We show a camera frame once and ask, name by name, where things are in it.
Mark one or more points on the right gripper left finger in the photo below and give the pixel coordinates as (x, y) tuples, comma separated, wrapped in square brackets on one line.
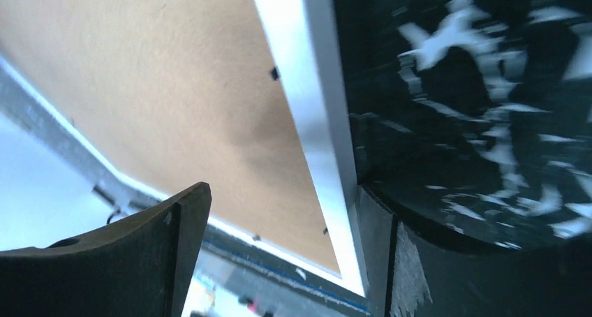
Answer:
[(140, 265)]

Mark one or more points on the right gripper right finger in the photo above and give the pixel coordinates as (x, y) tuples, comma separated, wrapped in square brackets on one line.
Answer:
[(418, 268)]

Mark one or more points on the brown cardboard backing board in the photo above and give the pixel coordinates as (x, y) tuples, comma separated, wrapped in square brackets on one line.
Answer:
[(173, 92)]

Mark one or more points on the white picture frame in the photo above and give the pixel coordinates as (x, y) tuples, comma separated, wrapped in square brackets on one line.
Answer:
[(301, 38)]

